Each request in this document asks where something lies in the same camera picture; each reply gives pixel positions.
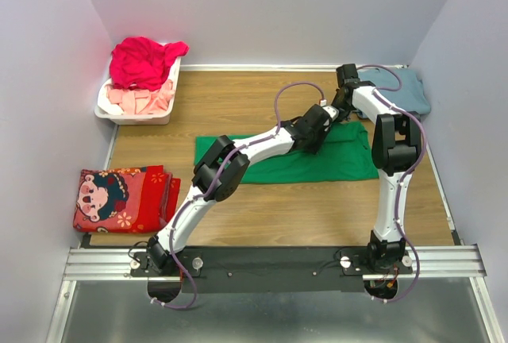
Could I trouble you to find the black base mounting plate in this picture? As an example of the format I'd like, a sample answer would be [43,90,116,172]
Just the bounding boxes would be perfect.
[129,246,413,299]

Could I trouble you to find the magenta t-shirt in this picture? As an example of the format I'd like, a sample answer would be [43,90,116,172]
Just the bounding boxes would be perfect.
[109,37,190,91]

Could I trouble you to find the white plastic bin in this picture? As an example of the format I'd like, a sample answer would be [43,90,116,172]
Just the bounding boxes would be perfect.
[94,56,182,125]

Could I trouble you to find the white cloth in bin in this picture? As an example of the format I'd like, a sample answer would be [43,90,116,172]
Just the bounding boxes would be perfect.
[97,87,123,115]

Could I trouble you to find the pink t-shirt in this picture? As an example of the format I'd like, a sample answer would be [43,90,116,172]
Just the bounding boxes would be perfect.
[106,79,175,115]

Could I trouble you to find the aluminium rail frame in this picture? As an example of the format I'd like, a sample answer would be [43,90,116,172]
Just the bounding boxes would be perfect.
[48,245,504,342]

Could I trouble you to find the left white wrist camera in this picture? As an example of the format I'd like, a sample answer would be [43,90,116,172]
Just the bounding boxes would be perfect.
[319,99,340,122]

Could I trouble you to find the green t-shirt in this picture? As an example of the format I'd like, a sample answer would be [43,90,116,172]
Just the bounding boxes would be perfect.
[193,120,379,185]

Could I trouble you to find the red cartoon folded cloth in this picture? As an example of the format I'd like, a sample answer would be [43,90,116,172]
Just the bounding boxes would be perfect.
[73,165,181,234]

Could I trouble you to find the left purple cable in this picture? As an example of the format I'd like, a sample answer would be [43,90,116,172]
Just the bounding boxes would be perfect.
[150,82,327,310]

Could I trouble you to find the folded blue t-shirt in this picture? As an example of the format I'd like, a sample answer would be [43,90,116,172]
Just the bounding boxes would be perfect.
[358,67,431,115]

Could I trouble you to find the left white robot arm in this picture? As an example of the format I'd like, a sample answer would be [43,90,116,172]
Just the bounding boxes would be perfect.
[146,105,344,276]

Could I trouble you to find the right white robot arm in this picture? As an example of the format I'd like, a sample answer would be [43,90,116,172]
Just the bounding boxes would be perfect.
[333,64,425,273]

